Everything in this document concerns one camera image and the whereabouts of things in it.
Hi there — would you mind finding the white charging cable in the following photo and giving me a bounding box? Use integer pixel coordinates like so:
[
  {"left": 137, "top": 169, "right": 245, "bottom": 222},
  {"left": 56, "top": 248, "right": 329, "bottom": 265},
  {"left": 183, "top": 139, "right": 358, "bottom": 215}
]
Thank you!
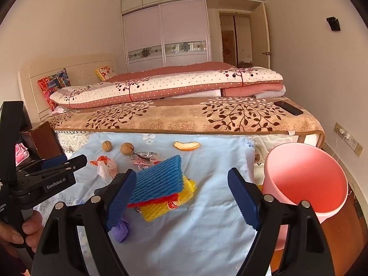
[{"left": 331, "top": 134, "right": 347, "bottom": 161}]

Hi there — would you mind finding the blue foam fruit net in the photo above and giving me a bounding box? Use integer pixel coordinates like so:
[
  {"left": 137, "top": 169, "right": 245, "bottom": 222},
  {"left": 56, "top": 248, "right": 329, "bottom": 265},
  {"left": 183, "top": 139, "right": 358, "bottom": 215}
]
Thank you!
[{"left": 128, "top": 155, "right": 184, "bottom": 204}]

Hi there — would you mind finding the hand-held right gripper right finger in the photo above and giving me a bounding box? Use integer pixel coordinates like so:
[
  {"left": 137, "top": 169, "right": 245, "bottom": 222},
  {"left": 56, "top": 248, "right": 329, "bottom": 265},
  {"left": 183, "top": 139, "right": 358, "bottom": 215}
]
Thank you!
[{"left": 228, "top": 167, "right": 335, "bottom": 276}]

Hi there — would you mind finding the white bed frame panel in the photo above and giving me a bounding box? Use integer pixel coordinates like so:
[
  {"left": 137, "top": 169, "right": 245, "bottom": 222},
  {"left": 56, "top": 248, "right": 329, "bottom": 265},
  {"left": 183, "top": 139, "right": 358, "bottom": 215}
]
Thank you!
[{"left": 305, "top": 135, "right": 325, "bottom": 148}]

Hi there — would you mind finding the brown bedside table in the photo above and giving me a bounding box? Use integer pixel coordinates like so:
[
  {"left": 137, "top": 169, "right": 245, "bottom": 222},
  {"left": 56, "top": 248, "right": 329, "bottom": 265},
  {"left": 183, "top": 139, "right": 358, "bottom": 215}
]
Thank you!
[{"left": 20, "top": 121, "right": 65, "bottom": 161}]

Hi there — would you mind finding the pink cloth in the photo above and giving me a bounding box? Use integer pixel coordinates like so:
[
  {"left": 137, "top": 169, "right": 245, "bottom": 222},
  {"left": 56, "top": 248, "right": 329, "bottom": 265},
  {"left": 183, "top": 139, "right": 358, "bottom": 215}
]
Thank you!
[{"left": 15, "top": 143, "right": 29, "bottom": 166}]

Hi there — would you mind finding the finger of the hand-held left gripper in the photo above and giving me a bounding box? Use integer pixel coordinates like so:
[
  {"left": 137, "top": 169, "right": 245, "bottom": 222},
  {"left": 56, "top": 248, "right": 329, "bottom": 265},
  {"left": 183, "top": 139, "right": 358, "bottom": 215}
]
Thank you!
[
  {"left": 42, "top": 154, "right": 67, "bottom": 170},
  {"left": 17, "top": 154, "right": 87, "bottom": 185}
]

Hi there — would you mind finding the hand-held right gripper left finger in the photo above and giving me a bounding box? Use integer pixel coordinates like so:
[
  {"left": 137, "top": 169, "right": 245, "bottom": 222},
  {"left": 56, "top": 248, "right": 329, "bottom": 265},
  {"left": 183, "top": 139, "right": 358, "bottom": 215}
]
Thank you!
[{"left": 30, "top": 169, "right": 137, "bottom": 276}]

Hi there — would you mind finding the clear red-print candy wrapper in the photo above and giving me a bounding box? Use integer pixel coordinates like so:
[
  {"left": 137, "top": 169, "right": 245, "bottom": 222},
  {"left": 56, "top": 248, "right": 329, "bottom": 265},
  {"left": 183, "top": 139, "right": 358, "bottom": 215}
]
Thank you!
[{"left": 130, "top": 151, "right": 163, "bottom": 170}]

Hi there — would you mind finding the purple wrapper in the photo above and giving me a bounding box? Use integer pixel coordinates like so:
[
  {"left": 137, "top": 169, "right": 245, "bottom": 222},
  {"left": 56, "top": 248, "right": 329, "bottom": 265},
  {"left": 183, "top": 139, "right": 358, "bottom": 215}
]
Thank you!
[{"left": 111, "top": 220, "right": 131, "bottom": 243}]

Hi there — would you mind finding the black smartphone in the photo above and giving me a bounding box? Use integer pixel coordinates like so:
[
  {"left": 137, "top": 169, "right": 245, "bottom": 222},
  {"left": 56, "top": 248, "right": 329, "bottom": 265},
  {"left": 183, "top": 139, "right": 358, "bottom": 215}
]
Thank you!
[{"left": 274, "top": 101, "right": 304, "bottom": 117}]

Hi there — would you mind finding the person's left hand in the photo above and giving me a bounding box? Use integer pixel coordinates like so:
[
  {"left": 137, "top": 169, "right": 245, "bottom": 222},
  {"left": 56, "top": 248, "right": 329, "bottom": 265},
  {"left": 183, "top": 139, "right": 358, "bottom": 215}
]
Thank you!
[{"left": 0, "top": 210, "right": 44, "bottom": 265}]

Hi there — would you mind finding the orange peel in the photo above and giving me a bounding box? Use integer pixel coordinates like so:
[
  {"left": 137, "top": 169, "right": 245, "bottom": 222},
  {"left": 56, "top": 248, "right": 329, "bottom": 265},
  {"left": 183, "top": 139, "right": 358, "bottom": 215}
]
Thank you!
[{"left": 173, "top": 141, "right": 202, "bottom": 152}]

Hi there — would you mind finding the yellow floral pillow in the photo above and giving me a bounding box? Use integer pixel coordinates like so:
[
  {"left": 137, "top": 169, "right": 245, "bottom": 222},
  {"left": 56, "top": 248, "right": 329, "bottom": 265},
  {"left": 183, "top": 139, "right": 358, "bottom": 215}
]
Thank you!
[{"left": 95, "top": 66, "right": 118, "bottom": 81}]

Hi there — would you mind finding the orange and white plastic bag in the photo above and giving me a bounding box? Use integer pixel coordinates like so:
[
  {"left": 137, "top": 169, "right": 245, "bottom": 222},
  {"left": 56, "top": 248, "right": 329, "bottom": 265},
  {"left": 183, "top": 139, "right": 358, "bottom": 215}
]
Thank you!
[{"left": 90, "top": 155, "right": 118, "bottom": 184}]

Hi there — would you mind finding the brown leaf-print blanket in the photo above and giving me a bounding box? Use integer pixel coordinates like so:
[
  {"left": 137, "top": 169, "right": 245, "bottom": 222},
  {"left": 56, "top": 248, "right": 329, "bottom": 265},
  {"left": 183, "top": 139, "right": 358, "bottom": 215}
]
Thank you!
[{"left": 47, "top": 96, "right": 325, "bottom": 135}]

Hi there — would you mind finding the cream bed headboard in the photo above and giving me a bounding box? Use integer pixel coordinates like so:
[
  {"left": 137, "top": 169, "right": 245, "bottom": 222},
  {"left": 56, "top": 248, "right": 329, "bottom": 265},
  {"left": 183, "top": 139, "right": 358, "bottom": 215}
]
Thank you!
[{"left": 18, "top": 53, "right": 118, "bottom": 121}]

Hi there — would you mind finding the yellow foam fruit net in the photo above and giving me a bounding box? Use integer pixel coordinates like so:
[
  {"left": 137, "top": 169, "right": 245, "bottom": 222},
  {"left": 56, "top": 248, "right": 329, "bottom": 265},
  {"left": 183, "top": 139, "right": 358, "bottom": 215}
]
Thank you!
[{"left": 139, "top": 175, "right": 197, "bottom": 222}]

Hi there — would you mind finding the black wall bracket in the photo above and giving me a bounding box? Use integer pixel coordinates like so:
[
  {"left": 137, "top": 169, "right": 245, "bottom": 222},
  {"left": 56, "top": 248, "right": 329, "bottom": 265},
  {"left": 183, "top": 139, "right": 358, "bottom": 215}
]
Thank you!
[{"left": 326, "top": 16, "right": 341, "bottom": 32}]

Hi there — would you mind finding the white sliding-door wardrobe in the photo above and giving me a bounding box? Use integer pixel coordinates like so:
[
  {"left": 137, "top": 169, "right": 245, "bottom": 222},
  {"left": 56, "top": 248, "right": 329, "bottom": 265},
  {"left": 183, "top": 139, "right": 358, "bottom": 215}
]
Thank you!
[{"left": 120, "top": 0, "right": 265, "bottom": 74}]

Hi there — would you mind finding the pink plastic bin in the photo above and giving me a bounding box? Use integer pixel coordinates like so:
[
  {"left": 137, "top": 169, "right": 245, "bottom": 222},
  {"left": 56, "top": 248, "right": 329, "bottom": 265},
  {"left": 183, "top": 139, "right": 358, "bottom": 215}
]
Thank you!
[{"left": 263, "top": 143, "right": 349, "bottom": 250}]

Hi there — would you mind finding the colourful patchwork pillow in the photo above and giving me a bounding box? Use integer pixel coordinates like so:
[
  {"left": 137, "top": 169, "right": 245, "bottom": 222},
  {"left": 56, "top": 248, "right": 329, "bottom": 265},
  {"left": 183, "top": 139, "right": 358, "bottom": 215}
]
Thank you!
[{"left": 37, "top": 68, "right": 71, "bottom": 111}]

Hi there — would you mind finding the cream door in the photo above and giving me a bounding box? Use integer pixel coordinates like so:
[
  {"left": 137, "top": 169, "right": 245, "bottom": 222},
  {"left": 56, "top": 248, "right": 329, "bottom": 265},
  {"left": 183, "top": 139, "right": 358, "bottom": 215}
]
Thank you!
[{"left": 250, "top": 2, "right": 271, "bottom": 70}]

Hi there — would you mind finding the light blue floral cloth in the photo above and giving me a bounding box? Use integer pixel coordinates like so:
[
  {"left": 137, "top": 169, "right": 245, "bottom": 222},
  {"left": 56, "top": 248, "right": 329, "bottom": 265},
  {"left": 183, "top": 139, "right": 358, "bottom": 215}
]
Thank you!
[{"left": 33, "top": 132, "right": 273, "bottom": 276}]

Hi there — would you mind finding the folded pink polka-dot quilt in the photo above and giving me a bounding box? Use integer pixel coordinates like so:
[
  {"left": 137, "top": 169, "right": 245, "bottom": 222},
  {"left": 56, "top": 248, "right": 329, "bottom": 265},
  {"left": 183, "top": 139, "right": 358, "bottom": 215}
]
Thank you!
[{"left": 49, "top": 61, "right": 287, "bottom": 109}]

